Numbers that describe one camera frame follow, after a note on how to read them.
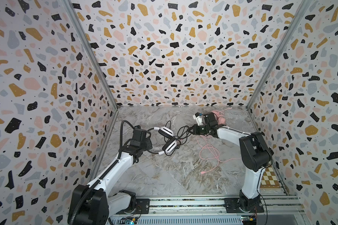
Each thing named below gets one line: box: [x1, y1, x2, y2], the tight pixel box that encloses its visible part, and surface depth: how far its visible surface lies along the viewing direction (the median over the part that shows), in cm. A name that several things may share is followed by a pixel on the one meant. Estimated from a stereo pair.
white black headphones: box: [145, 126, 180, 157], surface depth 83 cm
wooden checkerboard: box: [260, 166, 281, 189], surface depth 82 cm
